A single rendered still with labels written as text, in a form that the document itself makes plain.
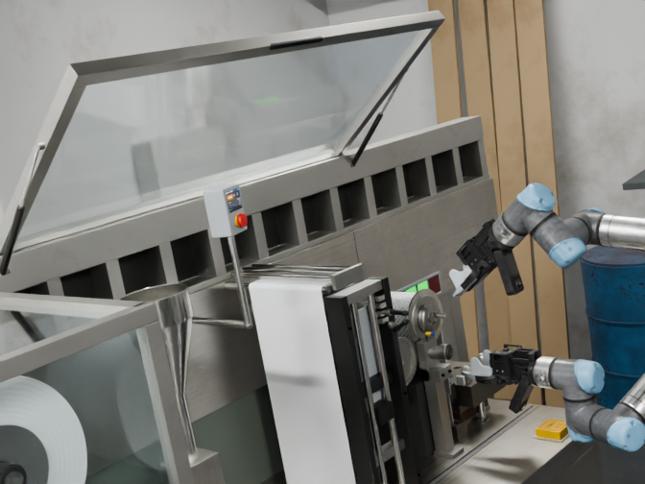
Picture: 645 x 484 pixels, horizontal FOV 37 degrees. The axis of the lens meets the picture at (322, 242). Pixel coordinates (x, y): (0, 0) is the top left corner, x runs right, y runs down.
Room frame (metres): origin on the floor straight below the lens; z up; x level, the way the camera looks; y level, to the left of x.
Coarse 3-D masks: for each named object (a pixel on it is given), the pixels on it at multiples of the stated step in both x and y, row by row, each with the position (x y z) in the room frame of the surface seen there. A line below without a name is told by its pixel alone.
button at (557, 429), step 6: (546, 420) 2.35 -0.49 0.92; (552, 420) 2.35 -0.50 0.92; (558, 420) 2.34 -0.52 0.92; (540, 426) 2.32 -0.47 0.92; (546, 426) 2.31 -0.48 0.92; (552, 426) 2.30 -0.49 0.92; (558, 426) 2.30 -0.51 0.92; (564, 426) 2.29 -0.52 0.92; (540, 432) 2.30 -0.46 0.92; (546, 432) 2.29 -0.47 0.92; (552, 432) 2.28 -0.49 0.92; (558, 432) 2.27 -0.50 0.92; (564, 432) 2.28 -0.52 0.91; (552, 438) 2.28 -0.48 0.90; (558, 438) 2.27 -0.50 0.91
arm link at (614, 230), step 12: (576, 216) 2.16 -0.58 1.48; (588, 216) 2.16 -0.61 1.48; (600, 216) 2.15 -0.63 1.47; (612, 216) 2.13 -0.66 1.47; (624, 216) 2.12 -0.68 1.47; (636, 216) 2.11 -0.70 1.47; (588, 228) 2.13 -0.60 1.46; (600, 228) 2.13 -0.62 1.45; (612, 228) 2.11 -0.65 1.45; (624, 228) 2.09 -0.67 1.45; (636, 228) 2.07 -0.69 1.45; (588, 240) 2.13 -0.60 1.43; (600, 240) 2.13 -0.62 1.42; (612, 240) 2.11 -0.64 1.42; (624, 240) 2.09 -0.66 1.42; (636, 240) 2.07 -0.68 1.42
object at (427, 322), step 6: (420, 306) 2.34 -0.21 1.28; (426, 306) 2.33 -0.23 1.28; (432, 306) 2.35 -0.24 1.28; (420, 312) 2.33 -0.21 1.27; (426, 312) 2.33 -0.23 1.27; (432, 312) 2.35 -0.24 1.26; (420, 318) 2.32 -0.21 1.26; (426, 318) 2.33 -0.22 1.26; (432, 318) 2.34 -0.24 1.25; (438, 318) 2.36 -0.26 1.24; (420, 324) 2.32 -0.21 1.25; (426, 324) 2.32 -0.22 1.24; (432, 324) 2.35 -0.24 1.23; (438, 324) 2.36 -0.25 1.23; (426, 330) 2.32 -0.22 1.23; (432, 330) 2.34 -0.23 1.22
